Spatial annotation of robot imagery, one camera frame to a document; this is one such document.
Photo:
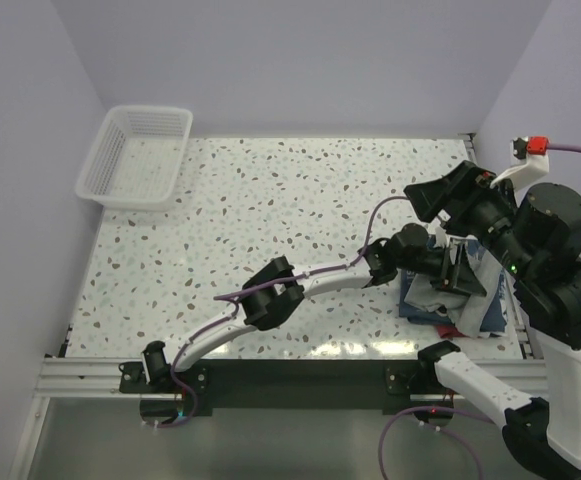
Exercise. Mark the grey tank top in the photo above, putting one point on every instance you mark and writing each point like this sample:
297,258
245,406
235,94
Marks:
455,295

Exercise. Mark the white plastic basket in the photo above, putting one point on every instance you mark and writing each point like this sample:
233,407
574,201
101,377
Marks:
135,159

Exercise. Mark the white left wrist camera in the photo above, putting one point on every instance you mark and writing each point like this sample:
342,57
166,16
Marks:
454,246

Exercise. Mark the aluminium rail frame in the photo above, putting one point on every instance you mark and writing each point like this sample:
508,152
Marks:
238,204

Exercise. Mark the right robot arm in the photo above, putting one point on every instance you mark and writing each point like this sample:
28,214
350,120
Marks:
542,434

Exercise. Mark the folded blue printed tank top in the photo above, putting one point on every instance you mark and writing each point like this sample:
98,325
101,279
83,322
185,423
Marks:
470,300

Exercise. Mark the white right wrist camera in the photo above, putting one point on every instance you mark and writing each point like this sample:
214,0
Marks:
530,162

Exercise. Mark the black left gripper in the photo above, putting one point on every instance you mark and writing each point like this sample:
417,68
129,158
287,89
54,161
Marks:
456,277

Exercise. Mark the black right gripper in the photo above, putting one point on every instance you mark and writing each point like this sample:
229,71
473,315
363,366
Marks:
448,190

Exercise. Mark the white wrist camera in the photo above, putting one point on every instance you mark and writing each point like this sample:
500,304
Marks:
530,162
454,246

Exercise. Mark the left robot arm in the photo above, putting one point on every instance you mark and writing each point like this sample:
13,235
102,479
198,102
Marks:
272,295

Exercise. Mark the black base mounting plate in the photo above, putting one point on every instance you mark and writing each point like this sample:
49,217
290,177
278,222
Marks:
385,385

